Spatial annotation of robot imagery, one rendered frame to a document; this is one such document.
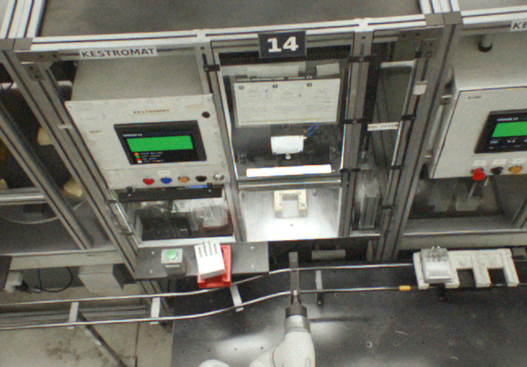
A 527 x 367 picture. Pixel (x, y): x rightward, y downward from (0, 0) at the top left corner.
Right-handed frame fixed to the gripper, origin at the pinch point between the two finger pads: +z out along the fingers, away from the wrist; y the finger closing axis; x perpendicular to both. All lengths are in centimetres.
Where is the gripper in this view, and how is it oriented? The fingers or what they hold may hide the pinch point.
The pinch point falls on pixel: (293, 265)
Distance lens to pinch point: 222.5
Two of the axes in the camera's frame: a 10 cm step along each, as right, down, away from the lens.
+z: -0.2, -8.4, 5.4
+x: -10.0, 0.5, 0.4
